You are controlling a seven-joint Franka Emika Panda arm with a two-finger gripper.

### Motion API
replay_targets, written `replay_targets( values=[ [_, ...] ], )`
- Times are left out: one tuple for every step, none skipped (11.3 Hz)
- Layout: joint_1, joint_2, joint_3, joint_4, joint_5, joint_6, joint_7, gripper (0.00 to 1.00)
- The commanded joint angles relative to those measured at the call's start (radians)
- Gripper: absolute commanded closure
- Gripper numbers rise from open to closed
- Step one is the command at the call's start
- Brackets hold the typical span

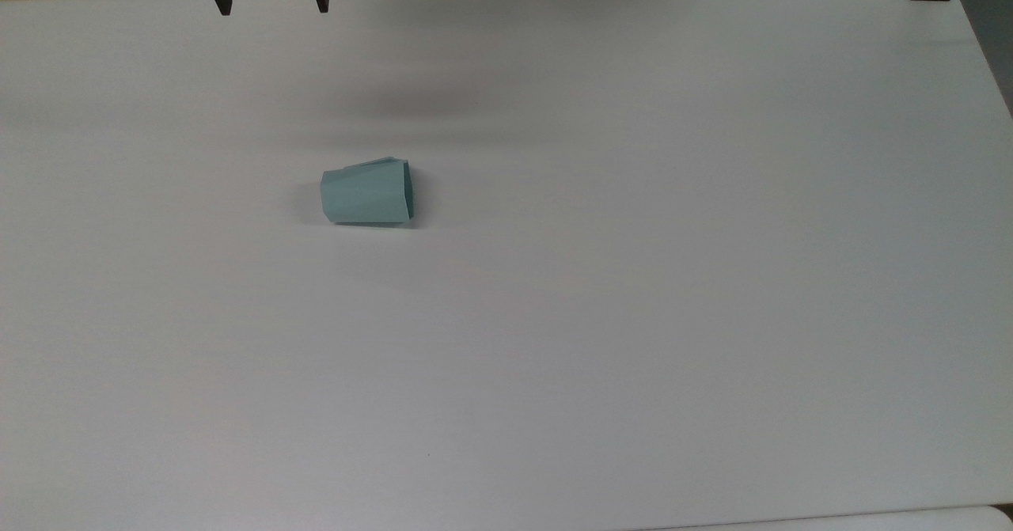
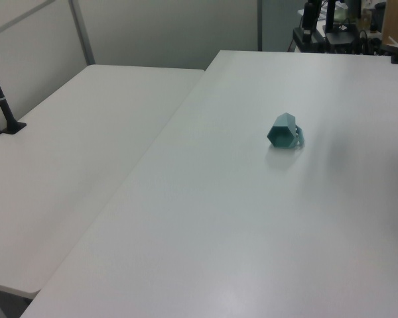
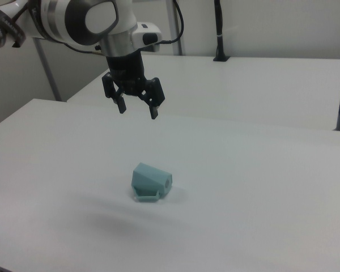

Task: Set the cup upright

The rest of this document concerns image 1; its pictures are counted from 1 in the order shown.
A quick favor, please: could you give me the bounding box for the light blue paper cup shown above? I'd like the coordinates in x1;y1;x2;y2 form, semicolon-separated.
320;157;415;228

